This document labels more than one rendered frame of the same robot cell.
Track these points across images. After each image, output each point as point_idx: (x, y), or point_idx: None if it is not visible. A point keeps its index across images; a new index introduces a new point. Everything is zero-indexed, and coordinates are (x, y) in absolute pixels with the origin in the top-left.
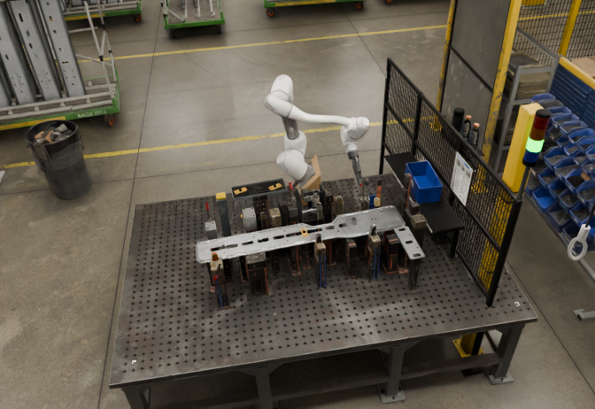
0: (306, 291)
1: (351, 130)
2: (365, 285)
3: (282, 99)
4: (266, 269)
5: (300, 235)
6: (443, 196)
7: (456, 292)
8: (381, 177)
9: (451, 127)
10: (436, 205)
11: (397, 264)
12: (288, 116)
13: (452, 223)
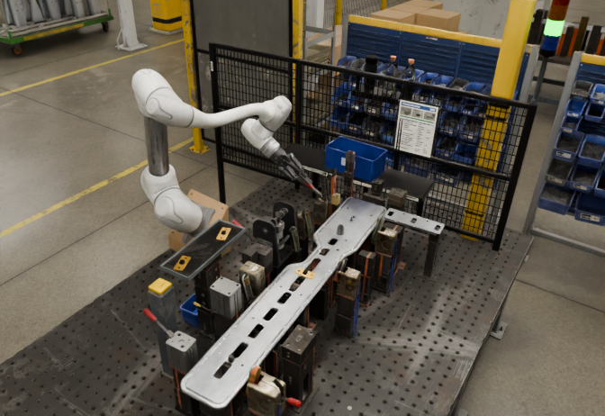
0: (347, 353)
1: (274, 118)
2: (390, 302)
3: (175, 98)
4: None
5: (307, 279)
6: None
7: (463, 255)
8: (258, 193)
9: (380, 76)
10: (388, 176)
11: None
12: (191, 122)
13: (423, 183)
